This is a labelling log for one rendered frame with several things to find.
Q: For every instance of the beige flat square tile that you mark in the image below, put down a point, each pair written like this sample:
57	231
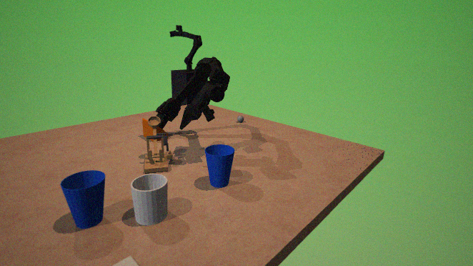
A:
129	261

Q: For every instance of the blue cup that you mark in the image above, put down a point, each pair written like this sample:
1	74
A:
219	158
84	192

